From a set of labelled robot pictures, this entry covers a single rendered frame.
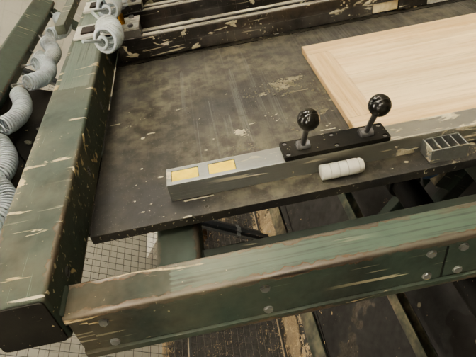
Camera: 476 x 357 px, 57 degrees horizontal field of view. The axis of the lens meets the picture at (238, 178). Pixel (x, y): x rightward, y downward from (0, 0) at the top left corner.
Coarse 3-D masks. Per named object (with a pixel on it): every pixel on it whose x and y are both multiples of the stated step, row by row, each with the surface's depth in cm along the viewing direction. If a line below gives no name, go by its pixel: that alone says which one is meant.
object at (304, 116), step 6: (306, 108) 71; (312, 108) 71; (300, 114) 71; (306, 114) 70; (312, 114) 70; (318, 114) 71; (300, 120) 71; (306, 120) 70; (312, 120) 70; (318, 120) 71; (300, 126) 71; (306, 126) 71; (312, 126) 71; (306, 132) 76; (306, 138) 78; (300, 144) 81; (306, 144) 81
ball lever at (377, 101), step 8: (376, 96) 71; (384, 96) 71; (368, 104) 72; (376, 104) 71; (384, 104) 70; (376, 112) 71; (384, 112) 71; (368, 120) 78; (360, 128) 82; (368, 128) 79; (360, 136) 81
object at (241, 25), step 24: (312, 0) 134; (336, 0) 131; (360, 0) 132; (384, 0) 133; (408, 0) 134; (432, 0) 135; (168, 24) 133; (192, 24) 131; (216, 24) 130; (240, 24) 131; (264, 24) 132; (288, 24) 133; (312, 24) 134; (120, 48) 130; (144, 48) 131; (168, 48) 132; (192, 48) 133
